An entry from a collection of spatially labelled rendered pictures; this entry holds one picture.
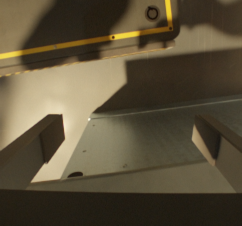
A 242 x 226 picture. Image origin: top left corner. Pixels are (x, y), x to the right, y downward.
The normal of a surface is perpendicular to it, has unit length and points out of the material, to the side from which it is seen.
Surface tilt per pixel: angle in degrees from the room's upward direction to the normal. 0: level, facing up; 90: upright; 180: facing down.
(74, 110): 0
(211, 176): 67
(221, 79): 0
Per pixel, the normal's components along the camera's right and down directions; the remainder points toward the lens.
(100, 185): -0.09, -0.83
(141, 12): 0.05, 0.18
